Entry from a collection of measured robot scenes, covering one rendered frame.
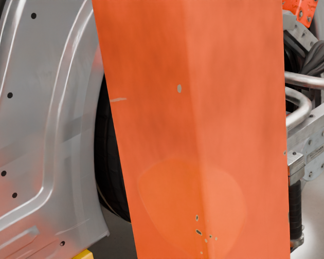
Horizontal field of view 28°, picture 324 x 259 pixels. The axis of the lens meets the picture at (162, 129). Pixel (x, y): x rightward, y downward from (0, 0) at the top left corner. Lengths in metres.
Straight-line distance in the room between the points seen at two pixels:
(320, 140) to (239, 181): 0.67
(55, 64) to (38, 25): 0.09
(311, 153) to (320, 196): 1.37
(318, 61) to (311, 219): 1.27
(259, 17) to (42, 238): 0.74
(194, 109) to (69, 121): 0.59
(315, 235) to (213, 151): 1.86
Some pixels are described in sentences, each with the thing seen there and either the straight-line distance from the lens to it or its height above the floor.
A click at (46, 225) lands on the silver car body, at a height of 0.86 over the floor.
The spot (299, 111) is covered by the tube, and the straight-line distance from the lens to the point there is 1.28.
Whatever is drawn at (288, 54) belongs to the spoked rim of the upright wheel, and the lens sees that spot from 1.68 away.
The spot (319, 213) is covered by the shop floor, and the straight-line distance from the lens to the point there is 2.70.
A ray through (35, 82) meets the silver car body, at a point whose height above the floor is 1.14.
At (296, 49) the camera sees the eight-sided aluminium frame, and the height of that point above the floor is 0.99.
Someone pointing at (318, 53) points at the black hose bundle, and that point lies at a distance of 1.48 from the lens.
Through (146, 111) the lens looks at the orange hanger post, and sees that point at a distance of 0.76.
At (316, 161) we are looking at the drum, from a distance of 1.46.
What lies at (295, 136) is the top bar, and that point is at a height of 0.97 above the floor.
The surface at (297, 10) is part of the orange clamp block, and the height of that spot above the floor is 1.11.
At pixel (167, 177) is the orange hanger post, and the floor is 1.18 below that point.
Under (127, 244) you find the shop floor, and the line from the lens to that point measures 2.62.
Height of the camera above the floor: 1.61
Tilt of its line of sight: 29 degrees down
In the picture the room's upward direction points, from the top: 8 degrees counter-clockwise
